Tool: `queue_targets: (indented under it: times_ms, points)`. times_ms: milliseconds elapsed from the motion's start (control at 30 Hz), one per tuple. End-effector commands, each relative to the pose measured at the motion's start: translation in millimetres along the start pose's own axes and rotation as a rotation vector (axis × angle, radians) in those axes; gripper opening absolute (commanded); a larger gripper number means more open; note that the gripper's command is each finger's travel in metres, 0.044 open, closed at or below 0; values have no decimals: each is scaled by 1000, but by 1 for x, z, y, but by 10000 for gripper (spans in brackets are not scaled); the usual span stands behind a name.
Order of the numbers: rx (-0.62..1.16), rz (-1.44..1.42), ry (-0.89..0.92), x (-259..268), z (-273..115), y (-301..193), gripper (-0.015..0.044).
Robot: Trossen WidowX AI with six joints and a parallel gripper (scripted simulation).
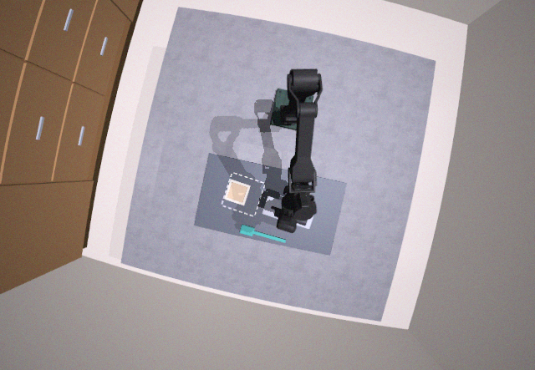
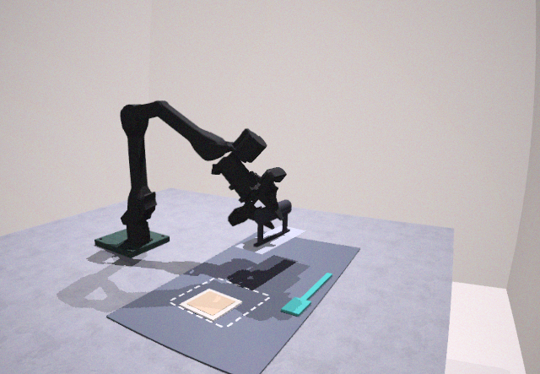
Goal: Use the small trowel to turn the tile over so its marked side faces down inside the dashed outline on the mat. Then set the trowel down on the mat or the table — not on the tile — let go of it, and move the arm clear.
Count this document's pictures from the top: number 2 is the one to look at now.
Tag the beige square tile with dark square centre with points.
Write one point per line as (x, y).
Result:
(211, 304)

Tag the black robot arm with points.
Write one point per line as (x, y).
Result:
(141, 201)

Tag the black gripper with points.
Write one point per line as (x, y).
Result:
(248, 188)

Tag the turquoise flat trowel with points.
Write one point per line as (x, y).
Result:
(297, 305)

